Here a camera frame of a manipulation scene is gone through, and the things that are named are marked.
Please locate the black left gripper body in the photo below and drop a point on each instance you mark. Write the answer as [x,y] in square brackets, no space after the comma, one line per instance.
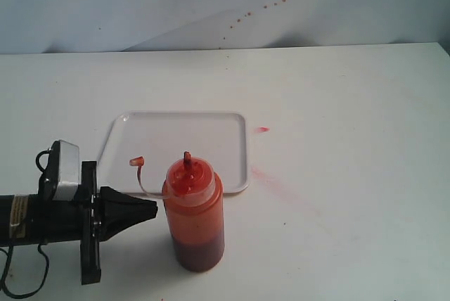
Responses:
[86,199]

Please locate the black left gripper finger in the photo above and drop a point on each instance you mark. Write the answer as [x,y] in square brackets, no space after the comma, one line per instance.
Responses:
[111,227]
[122,208]

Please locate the red sauce squeeze bottle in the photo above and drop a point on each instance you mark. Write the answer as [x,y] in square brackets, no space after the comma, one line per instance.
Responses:
[192,194]

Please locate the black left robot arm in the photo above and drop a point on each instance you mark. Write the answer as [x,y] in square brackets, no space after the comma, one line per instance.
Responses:
[28,220]

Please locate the white rectangular plastic tray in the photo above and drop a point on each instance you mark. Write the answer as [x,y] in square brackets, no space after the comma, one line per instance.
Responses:
[142,145]

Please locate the white backdrop cloth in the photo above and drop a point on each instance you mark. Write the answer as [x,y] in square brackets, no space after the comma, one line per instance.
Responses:
[51,26]

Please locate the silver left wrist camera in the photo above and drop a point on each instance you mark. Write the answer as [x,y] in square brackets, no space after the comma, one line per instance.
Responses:
[60,171]

